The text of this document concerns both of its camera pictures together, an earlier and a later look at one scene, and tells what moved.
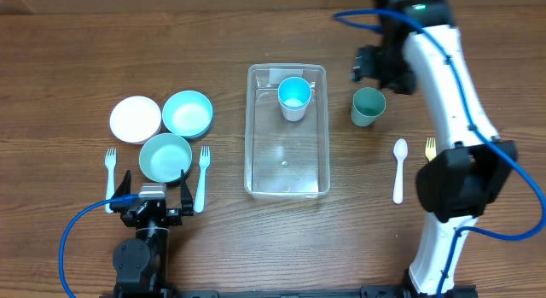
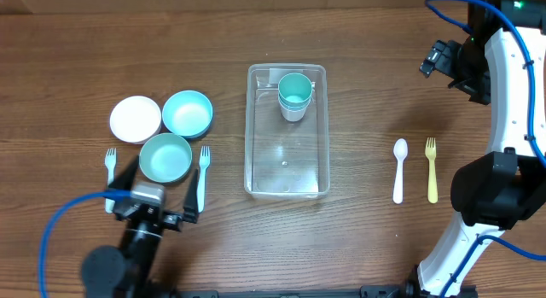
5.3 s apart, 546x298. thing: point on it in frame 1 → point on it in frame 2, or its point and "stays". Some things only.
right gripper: x=363 y=67 → x=438 y=61
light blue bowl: x=188 y=113 stays
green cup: x=368 y=103 → x=294 y=89
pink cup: x=293 y=115 stays
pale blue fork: x=204 y=161 stays
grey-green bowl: x=163 y=156 stays
